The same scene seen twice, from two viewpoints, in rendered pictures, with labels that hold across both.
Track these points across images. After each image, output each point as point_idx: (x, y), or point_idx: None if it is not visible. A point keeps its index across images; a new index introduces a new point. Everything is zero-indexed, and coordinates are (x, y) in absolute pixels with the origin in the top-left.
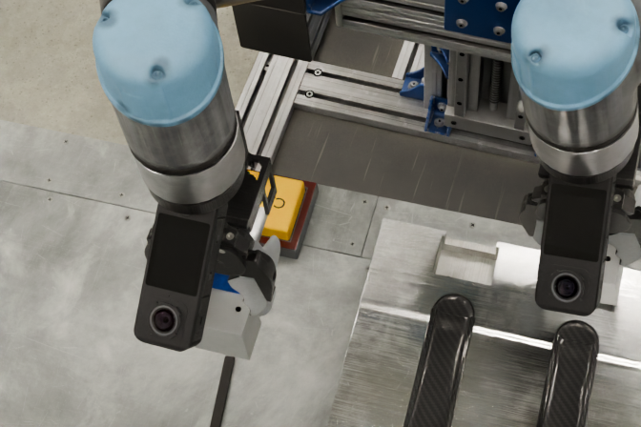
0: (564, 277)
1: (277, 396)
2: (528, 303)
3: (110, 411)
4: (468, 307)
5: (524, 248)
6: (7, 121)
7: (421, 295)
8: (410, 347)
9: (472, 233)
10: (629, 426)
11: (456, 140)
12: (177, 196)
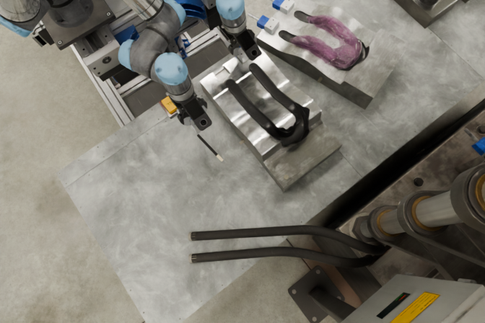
0: (252, 51)
1: (213, 131)
2: (239, 69)
3: (188, 166)
4: (231, 80)
5: (228, 61)
6: (98, 143)
7: (221, 86)
8: (229, 96)
9: (211, 71)
10: (276, 71)
11: None
12: (188, 96)
